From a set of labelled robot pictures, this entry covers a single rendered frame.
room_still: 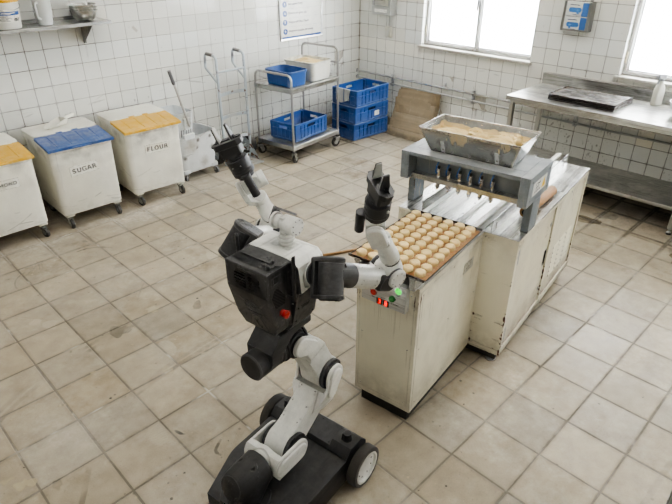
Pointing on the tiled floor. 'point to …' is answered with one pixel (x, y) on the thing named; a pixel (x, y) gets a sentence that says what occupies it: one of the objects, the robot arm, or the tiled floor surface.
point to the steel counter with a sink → (618, 180)
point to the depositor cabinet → (515, 258)
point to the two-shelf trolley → (293, 111)
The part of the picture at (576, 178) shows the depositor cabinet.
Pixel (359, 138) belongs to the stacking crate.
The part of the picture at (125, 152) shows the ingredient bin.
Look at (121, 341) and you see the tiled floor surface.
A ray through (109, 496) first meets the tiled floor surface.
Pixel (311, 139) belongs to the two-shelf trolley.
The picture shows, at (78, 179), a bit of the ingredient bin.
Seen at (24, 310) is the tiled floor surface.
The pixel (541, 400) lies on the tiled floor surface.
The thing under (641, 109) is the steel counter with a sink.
